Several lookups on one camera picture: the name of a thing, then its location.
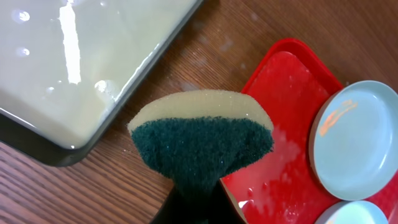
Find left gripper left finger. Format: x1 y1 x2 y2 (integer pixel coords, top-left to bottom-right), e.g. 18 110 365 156
149 187 187 224

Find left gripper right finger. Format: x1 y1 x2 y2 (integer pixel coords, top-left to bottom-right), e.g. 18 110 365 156
208 182 246 224

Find green and yellow sponge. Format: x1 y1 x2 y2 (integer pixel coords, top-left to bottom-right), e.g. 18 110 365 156
127 90 274 200

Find light blue plate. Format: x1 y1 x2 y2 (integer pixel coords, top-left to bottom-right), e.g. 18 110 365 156
315 200 388 224
308 80 397 201

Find light blue plate top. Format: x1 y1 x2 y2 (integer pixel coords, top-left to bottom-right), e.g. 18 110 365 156
308 80 397 201

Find red plastic serving tray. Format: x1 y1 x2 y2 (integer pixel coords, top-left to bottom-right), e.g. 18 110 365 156
223 39 397 223

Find black tray with soapy water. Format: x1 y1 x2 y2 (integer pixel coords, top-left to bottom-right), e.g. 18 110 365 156
1 0 201 167

